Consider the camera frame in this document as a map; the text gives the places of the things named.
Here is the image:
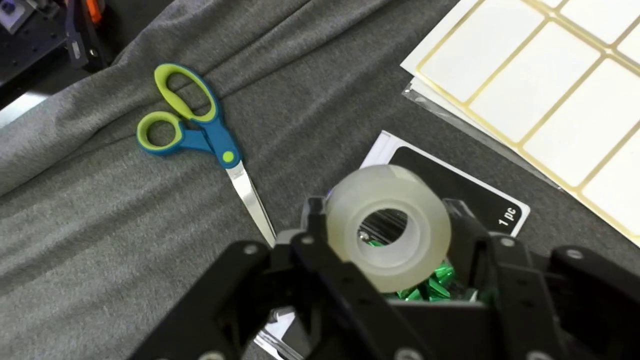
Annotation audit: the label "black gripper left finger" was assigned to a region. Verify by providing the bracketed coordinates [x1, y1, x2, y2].
[128, 195, 416, 360]

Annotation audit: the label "green gift bow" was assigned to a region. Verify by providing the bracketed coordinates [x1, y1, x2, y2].
[362, 231, 497, 306]

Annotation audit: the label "white label sheets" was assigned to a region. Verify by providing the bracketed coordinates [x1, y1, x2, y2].
[399, 0, 640, 247]

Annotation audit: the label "large green blue scissors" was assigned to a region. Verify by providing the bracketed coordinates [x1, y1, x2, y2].
[135, 61, 280, 247]

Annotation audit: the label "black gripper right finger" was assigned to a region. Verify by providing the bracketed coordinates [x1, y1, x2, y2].
[447, 197, 640, 360]

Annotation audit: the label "orange black clamp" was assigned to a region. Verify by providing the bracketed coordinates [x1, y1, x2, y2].
[79, 0, 108, 28]

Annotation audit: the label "translucent white tape roll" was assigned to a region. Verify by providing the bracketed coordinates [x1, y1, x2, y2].
[325, 164, 454, 293]

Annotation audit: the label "grey table cloth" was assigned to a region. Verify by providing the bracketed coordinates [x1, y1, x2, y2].
[0, 0, 640, 360]

